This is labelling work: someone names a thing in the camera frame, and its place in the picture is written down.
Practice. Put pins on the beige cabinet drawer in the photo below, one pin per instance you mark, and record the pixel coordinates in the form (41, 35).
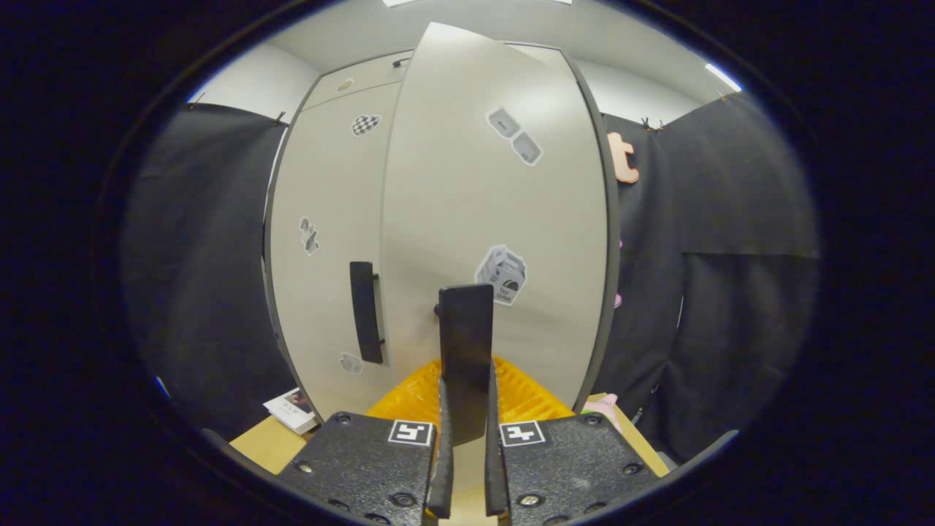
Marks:
(365, 77)

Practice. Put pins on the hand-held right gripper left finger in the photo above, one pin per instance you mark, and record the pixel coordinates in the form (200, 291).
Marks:
(365, 460)

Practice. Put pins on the beige cabinet door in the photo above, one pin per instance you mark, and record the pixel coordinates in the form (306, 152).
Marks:
(329, 292)
(453, 204)

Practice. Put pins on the long ceiling light panel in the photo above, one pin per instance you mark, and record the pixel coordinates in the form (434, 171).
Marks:
(400, 2)

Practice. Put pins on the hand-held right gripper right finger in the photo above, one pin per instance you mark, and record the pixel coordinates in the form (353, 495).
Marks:
(570, 460)

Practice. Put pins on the black backdrop cloth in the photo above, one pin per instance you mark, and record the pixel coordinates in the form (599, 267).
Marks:
(730, 219)
(204, 256)

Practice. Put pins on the grey double-door shoe cabinet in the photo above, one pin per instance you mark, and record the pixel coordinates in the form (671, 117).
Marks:
(613, 241)

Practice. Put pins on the white printed booklet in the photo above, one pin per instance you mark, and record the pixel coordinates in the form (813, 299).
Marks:
(292, 410)

